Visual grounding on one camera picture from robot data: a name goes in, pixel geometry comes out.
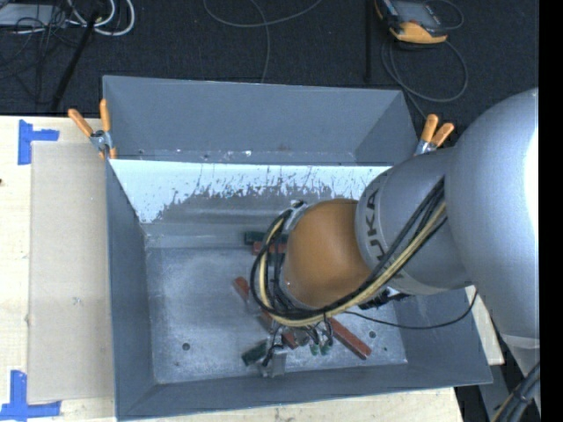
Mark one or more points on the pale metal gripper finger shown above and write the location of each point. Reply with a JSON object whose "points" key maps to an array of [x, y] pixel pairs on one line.
{"points": [[275, 364]]}

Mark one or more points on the red-brown flat block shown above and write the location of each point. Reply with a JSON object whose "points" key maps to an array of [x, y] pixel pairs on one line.
{"points": [[242, 287], [288, 339], [269, 248], [352, 339]]}

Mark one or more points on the dark green flat block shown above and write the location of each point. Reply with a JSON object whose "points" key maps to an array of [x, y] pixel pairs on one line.
{"points": [[254, 353], [252, 237]]}

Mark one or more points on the grey metal bin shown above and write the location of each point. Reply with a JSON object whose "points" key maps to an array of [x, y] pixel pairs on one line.
{"points": [[211, 306]]}

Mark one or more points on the flat brown cardboard board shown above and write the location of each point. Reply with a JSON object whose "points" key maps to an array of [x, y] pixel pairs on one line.
{"points": [[66, 257]]}

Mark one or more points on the black cylinder on white bracket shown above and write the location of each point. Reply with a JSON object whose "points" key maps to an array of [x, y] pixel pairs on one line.
{"points": [[375, 301]]}

